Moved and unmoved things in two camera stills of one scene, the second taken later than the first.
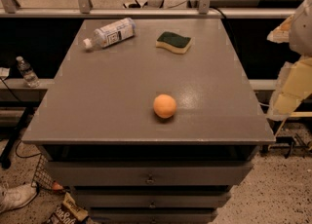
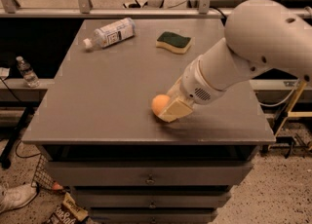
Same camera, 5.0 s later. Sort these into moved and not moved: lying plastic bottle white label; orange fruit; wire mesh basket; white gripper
Moved: white gripper
Not moved: lying plastic bottle white label; orange fruit; wire mesh basket
